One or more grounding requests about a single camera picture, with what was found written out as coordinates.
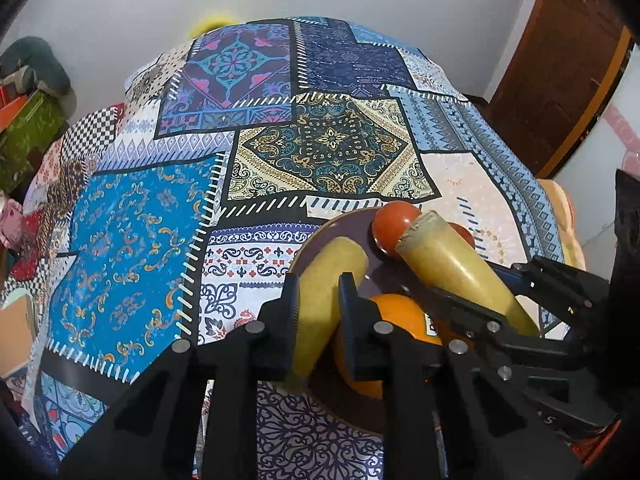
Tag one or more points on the large red tomato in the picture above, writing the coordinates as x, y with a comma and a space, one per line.
390, 223

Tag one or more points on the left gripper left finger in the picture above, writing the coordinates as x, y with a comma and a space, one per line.
258, 351

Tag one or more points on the blue patchwork bedspread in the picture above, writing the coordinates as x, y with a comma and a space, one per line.
180, 211

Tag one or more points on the grey green pillow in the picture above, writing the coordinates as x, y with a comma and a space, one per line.
30, 64

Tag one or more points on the brown wooden door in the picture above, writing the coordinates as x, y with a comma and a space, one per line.
571, 54

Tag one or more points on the green patterned box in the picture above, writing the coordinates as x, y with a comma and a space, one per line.
27, 137

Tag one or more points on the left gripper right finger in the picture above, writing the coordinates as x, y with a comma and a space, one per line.
412, 388

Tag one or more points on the small red tomato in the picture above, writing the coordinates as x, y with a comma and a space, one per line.
464, 233

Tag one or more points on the dark purple round plate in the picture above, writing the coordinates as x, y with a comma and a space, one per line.
385, 276

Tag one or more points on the large orange with sticker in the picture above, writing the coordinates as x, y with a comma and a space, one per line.
411, 325

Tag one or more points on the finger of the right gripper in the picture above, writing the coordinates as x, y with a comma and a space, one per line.
470, 317
565, 291

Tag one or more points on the orange yellow fleece blanket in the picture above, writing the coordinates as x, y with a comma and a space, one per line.
565, 219

